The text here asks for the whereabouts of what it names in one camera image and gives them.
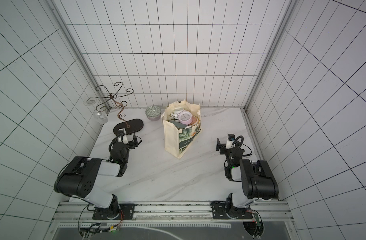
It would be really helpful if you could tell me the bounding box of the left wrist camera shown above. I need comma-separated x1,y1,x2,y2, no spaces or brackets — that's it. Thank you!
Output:
116,129,129,145

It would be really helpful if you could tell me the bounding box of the clear wine glass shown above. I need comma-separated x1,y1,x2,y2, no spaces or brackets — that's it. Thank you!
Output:
84,97,109,125

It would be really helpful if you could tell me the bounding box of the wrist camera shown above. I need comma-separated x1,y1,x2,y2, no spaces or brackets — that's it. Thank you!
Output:
116,129,129,145
225,134,235,149

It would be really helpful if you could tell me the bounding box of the pink round alarm clock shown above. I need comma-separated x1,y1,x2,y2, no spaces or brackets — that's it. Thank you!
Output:
179,111,192,125

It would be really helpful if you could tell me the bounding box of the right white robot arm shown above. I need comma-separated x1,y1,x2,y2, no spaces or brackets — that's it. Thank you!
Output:
210,134,279,220

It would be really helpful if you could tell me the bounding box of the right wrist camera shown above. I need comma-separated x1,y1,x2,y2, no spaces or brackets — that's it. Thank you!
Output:
225,134,235,149

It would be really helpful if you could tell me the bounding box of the floral canvas tote bag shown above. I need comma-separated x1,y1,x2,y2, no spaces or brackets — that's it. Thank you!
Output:
161,100,201,159

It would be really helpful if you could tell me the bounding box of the white twin-bell alarm clock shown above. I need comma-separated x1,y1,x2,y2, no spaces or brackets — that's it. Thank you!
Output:
171,111,181,121

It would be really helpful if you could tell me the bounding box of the aluminium mounting rail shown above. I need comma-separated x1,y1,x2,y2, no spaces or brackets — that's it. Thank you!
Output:
53,201,294,224

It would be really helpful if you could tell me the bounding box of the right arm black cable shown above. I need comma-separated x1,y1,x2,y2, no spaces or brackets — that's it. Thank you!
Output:
230,134,253,158

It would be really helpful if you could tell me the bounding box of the copper jewelry stand dark base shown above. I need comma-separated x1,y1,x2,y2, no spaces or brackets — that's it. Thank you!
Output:
95,81,145,135

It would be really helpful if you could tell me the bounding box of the green patterned bowl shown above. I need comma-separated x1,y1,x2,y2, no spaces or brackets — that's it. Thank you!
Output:
146,106,162,121

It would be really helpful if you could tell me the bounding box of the orange cream round clock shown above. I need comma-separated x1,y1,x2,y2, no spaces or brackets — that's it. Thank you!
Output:
190,116,198,126

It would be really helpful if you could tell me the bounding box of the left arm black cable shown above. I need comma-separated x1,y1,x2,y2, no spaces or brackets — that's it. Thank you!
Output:
107,134,143,154

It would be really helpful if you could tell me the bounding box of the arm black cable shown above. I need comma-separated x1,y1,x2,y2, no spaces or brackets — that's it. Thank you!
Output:
107,134,143,154
230,134,253,158

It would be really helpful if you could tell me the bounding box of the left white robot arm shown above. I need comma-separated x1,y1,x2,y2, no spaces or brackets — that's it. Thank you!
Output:
54,134,142,220

